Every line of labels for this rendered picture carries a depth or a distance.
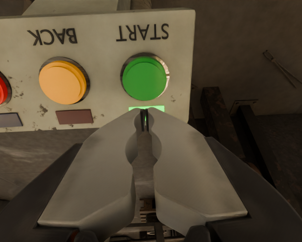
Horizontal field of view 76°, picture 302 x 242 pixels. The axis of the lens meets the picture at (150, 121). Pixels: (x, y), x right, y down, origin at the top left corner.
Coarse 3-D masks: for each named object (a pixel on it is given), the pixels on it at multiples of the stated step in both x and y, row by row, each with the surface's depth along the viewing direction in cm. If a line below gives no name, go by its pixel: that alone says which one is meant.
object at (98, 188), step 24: (120, 120) 11; (144, 120) 13; (96, 144) 9; (120, 144) 9; (72, 168) 8; (96, 168) 8; (120, 168) 7; (72, 192) 7; (96, 192) 7; (120, 192) 7; (48, 216) 6; (72, 216) 6; (96, 216) 6; (120, 216) 7
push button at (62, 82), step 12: (60, 60) 17; (48, 72) 17; (60, 72) 17; (72, 72) 17; (48, 84) 17; (60, 84) 17; (72, 84) 17; (84, 84) 18; (48, 96) 18; (60, 96) 18; (72, 96) 18
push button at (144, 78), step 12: (132, 60) 17; (144, 60) 17; (156, 60) 17; (132, 72) 17; (144, 72) 17; (156, 72) 17; (132, 84) 17; (144, 84) 17; (156, 84) 17; (132, 96) 18; (144, 96) 18; (156, 96) 18
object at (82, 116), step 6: (60, 114) 20; (66, 114) 20; (72, 114) 20; (78, 114) 20; (84, 114) 20; (90, 114) 20; (60, 120) 20; (66, 120) 20; (72, 120) 20; (78, 120) 20; (84, 120) 20; (90, 120) 20
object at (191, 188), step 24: (168, 120) 10; (168, 144) 9; (192, 144) 9; (168, 168) 7; (192, 168) 7; (216, 168) 7; (168, 192) 6; (192, 192) 6; (216, 192) 6; (168, 216) 7; (192, 216) 6; (216, 216) 6; (240, 216) 6
